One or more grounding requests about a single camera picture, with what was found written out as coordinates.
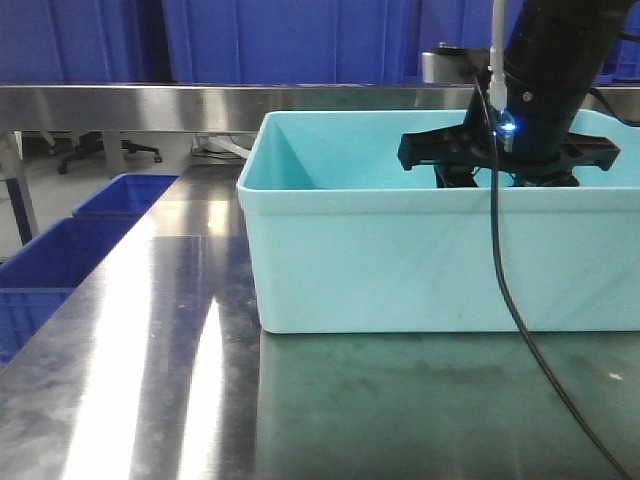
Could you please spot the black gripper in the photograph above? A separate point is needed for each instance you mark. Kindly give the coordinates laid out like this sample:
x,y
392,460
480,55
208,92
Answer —
x,y
530,139

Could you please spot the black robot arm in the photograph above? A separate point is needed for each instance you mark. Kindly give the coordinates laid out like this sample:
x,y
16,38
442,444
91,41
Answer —
x,y
553,56

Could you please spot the blue crate right shelf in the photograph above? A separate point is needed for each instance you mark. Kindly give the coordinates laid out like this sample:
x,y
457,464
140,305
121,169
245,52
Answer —
x,y
458,23

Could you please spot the blue crate shelf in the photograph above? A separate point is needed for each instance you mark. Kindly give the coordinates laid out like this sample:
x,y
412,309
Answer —
x,y
70,42
289,42
458,23

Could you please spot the blue crate centre shelf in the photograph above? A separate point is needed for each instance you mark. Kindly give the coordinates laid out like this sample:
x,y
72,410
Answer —
x,y
289,42

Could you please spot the blue crate far left shelf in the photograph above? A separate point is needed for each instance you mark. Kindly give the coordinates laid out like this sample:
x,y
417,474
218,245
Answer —
x,y
70,42

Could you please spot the stainless steel upper shelf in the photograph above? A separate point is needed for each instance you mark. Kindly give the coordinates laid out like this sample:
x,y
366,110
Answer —
x,y
172,108

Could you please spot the steel shelf leg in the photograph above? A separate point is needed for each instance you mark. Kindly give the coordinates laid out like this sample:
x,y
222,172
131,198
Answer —
x,y
18,190

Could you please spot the blue crate far right edge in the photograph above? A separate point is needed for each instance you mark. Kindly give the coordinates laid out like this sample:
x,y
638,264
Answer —
x,y
622,63

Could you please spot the light blue plastic bin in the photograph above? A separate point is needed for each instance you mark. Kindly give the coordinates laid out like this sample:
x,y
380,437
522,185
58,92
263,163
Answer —
x,y
344,240

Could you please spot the dark green table mat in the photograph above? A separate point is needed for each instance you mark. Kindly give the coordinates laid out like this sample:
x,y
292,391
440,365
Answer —
x,y
413,406

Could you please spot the blue floor bin far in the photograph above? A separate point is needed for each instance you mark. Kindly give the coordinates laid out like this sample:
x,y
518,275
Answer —
x,y
125,196

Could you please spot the blue floor bin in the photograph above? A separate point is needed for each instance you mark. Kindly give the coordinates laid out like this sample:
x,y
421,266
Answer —
x,y
37,280
125,196

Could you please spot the black office chair base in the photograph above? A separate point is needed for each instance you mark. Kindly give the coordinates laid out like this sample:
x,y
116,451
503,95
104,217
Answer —
x,y
88,143

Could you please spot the blue floor bin near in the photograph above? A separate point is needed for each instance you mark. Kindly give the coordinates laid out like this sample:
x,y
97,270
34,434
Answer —
x,y
37,280

